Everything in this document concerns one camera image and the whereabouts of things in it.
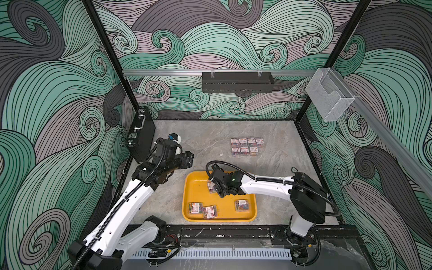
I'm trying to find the paper clip box nine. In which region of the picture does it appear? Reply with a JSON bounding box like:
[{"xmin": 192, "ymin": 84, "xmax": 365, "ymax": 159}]
[{"xmin": 207, "ymin": 182, "xmax": 216, "ymax": 194}]

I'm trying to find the paper clip box seven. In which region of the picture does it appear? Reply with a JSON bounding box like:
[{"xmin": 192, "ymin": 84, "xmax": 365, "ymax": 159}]
[{"xmin": 202, "ymin": 205, "xmax": 218, "ymax": 219}]

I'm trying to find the paper clip box five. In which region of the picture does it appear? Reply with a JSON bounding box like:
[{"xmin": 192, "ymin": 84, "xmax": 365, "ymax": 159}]
[{"xmin": 231, "ymin": 147, "xmax": 241, "ymax": 156}]

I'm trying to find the paper clip box four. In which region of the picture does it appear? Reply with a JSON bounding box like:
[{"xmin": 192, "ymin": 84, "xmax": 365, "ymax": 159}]
[{"xmin": 240, "ymin": 147, "xmax": 249, "ymax": 156}]

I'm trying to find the paper clip box eleven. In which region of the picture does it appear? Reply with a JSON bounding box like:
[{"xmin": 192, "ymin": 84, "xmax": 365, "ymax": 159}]
[{"xmin": 230, "ymin": 138, "xmax": 240, "ymax": 147}]

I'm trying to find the paper clip box eight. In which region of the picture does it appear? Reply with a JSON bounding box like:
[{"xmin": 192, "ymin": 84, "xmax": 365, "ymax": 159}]
[{"xmin": 249, "ymin": 147, "xmax": 259, "ymax": 156}]

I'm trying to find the paper clip box three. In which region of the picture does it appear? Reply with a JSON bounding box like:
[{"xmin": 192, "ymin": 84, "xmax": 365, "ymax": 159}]
[{"xmin": 238, "ymin": 138, "xmax": 248, "ymax": 147}]

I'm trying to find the paper clip box one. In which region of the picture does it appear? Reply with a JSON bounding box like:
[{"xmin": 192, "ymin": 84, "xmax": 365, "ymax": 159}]
[{"xmin": 247, "ymin": 137, "xmax": 257, "ymax": 147}]

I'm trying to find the paper clip box two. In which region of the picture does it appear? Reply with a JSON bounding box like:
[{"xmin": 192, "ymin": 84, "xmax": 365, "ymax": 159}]
[{"xmin": 255, "ymin": 137, "xmax": 265, "ymax": 147}]

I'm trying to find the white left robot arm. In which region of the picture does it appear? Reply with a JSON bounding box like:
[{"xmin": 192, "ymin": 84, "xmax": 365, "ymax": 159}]
[{"xmin": 67, "ymin": 133, "xmax": 194, "ymax": 270}]

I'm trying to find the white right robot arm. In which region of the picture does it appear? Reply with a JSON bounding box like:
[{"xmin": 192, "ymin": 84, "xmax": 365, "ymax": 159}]
[{"xmin": 205, "ymin": 160, "xmax": 341, "ymax": 245}]

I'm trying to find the paper clip box ten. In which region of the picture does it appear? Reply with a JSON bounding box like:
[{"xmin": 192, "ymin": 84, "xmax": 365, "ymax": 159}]
[{"xmin": 235, "ymin": 199, "xmax": 250, "ymax": 212}]

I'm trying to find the paper clip box six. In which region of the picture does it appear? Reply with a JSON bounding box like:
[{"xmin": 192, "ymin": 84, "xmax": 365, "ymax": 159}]
[{"xmin": 188, "ymin": 202, "xmax": 203, "ymax": 215}]

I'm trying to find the yellow plastic tray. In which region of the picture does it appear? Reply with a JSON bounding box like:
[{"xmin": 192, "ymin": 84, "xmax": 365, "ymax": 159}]
[{"xmin": 182, "ymin": 171, "xmax": 258, "ymax": 223}]

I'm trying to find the black briefcase with metal handle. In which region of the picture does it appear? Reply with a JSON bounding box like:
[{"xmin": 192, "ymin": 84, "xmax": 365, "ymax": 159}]
[{"xmin": 126, "ymin": 106, "xmax": 156, "ymax": 163}]

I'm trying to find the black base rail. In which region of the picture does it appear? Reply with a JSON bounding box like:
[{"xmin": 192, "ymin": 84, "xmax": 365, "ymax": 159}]
[{"xmin": 163, "ymin": 224, "xmax": 360, "ymax": 247}]

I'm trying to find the white slotted cable duct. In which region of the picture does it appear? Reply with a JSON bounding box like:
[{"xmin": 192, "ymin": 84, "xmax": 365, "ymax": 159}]
[{"xmin": 129, "ymin": 247, "xmax": 293, "ymax": 261}]

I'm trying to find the black wall-mounted shelf tray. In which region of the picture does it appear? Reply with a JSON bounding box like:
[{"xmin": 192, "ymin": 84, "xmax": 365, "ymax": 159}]
[{"xmin": 201, "ymin": 72, "xmax": 275, "ymax": 97}]

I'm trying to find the aluminium wall rail back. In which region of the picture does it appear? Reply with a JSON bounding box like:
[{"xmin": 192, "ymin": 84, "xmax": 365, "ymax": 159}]
[{"xmin": 123, "ymin": 69, "xmax": 316, "ymax": 77}]

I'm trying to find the aluminium wall rail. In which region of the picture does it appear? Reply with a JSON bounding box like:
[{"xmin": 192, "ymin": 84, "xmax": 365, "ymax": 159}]
[
  {"xmin": 330, "ymin": 69, "xmax": 432, "ymax": 197},
  {"xmin": 123, "ymin": 69, "xmax": 316, "ymax": 77}
]

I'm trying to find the clear acrylic wall holder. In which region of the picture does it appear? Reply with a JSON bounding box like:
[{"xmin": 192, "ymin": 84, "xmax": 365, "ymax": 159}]
[{"xmin": 306, "ymin": 68, "xmax": 356, "ymax": 122}]

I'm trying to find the black corner frame post left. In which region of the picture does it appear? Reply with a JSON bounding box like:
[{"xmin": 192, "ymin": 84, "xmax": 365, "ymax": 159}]
[{"xmin": 82, "ymin": 0, "xmax": 140, "ymax": 111}]

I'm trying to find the black corner frame post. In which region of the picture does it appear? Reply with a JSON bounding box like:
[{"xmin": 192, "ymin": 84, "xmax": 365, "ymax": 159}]
[
  {"xmin": 82, "ymin": 0, "xmax": 140, "ymax": 111},
  {"xmin": 295, "ymin": 1, "xmax": 371, "ymax": 124}
]

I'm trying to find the aluminium wall rail right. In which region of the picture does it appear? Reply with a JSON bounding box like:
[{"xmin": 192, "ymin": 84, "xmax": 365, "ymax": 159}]
[{"xmin": 330, "ymin": 69, "xmax": 432, "ymax": 197}]

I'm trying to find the black corner frame post right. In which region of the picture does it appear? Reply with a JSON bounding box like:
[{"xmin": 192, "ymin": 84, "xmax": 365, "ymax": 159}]
[{"xmin": 295, "ymin": 1, "xmax": 371, "ymax": 124}]

